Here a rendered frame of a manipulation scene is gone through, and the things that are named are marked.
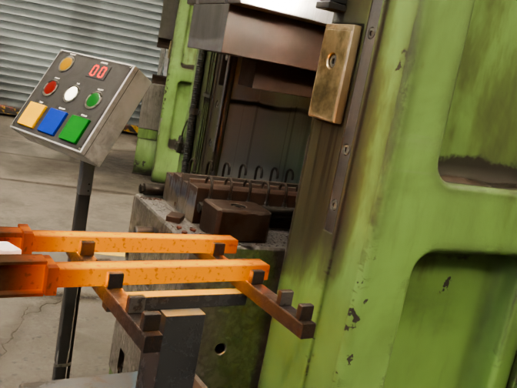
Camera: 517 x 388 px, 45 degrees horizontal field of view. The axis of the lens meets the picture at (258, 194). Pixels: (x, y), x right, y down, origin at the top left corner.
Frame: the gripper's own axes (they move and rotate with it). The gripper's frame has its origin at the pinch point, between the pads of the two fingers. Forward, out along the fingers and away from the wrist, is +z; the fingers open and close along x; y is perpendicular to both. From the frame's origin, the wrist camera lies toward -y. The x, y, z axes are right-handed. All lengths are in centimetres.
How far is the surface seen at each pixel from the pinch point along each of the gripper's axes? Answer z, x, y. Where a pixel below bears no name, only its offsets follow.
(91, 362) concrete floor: 64, -138, 97
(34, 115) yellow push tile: 22, -98, -4
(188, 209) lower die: 42, -32, 3
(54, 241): 5.7, 1.6, -0.3
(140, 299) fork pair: 10.6, 22.5, -0.5
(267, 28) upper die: 51, -28, -37
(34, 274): 0.7, 13.5, -0.1
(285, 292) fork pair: 30.9, 22.2, -0.5
